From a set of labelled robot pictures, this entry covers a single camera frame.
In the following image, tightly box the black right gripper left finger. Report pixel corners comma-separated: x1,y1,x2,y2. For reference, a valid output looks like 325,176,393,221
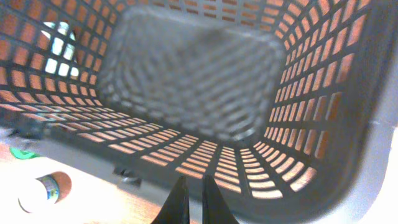
152,176,190,224

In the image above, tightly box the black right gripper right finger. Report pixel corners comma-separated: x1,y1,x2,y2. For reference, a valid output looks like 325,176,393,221
202,175,239,224

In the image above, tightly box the grey plastic lattice basket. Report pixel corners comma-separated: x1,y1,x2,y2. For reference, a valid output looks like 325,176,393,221
1,0,397,223

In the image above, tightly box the silver pull-tab tin can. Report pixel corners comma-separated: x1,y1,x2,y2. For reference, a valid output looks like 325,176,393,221
17,171,72,213

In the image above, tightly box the green lidded jar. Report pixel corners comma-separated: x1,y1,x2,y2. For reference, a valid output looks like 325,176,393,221
9,147,39,160

